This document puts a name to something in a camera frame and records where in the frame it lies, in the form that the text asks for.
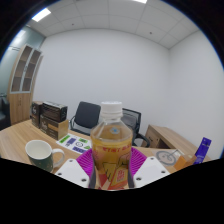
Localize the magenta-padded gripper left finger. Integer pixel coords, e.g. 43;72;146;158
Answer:
54;148;96;189

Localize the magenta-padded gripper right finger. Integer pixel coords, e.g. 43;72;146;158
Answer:
129;146;171;188

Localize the yellow tea drink bottle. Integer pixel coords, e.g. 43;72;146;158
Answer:
90;101;134;191

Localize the white sticker sheet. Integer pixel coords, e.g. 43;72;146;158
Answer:
55;133;93;155

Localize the wooden side desk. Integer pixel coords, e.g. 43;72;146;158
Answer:
145;124;198;157

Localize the green white mug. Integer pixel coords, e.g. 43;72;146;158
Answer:
25;139;66;173

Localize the grey mesh office chair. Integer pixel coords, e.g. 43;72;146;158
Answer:
120;107;152;148

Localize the brown cardboard box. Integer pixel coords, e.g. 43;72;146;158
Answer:
39;114;70;141

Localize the dark padded office chair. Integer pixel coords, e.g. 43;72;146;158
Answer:
69;101;102;136

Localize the purple standing sign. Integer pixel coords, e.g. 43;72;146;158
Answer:
193;136;212;165

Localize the small dark printed box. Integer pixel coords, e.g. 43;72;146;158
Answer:
30;101;44;129

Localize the black leather sofa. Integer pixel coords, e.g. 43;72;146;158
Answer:
0;96;11;131

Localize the wooden glass-door shelf cabinet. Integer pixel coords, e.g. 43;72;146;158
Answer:
7;43;44;126

